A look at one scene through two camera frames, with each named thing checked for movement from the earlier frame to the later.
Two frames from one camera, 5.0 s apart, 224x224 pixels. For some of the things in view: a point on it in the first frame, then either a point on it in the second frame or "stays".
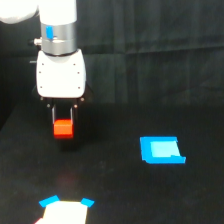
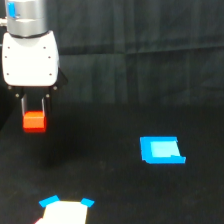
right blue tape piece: (87, 202) stays
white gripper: (61, 82) → (31, 68)
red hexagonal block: (63, 129) → (34, 122)
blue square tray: (161, 150) stays
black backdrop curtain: (147, 61) stays
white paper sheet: (64, 212) stays
